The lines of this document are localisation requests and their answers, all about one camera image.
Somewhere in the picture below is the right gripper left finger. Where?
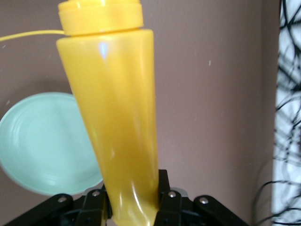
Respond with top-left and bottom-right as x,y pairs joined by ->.
9,185 -> 113,226

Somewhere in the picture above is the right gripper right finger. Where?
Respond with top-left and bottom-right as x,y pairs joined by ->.
154,169 -> 250,226

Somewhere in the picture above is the yellow mustard squeeze bottle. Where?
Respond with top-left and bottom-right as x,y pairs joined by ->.
0,0 -> 158,226

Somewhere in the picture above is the mint green plate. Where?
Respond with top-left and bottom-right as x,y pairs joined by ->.
0,92 -> 104,195

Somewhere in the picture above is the tangled black cables bundle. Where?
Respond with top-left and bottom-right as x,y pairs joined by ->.
253,0 -> 301,226

